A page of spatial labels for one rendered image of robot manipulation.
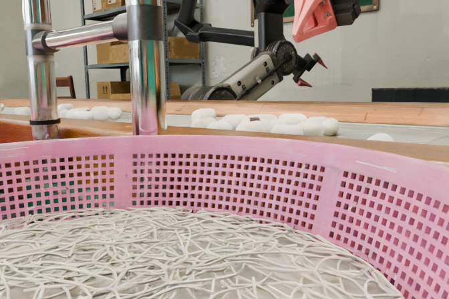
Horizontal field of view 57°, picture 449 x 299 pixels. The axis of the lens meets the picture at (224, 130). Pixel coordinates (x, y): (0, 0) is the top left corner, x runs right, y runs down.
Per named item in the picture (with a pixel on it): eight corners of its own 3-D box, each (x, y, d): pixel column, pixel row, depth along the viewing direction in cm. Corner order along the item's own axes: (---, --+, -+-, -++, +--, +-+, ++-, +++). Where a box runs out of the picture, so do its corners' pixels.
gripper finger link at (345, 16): (318, 13, 51) (346, -26, 56) (271, 19, 56) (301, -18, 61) (334, 57, 55) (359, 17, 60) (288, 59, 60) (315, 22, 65)
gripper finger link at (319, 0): (301, 15, 53) (330, -23, 58) (257, 21, 58) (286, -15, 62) (318, 57, 57) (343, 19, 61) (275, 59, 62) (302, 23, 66)
